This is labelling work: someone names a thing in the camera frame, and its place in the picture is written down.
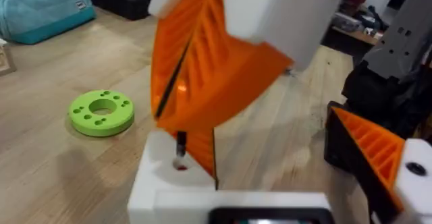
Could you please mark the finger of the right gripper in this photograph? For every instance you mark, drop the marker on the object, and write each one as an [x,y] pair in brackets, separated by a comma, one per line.
[233,69]
[170,42]

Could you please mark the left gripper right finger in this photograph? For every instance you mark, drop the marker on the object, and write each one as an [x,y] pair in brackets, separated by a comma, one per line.
[368,143]

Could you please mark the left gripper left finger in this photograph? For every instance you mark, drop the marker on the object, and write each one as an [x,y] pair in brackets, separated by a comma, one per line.
[158,180]

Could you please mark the black screw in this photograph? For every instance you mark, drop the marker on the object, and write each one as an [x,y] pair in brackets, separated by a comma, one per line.
[181,143]

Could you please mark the green disc with holes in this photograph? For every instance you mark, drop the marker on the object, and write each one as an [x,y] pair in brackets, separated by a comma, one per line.
[118,119]

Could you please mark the cluttered wooden desk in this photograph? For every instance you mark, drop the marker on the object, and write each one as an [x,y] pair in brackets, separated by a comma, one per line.
[354,23]

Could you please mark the teal soft zip bag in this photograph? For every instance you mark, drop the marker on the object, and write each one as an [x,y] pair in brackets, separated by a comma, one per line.
[40,11]

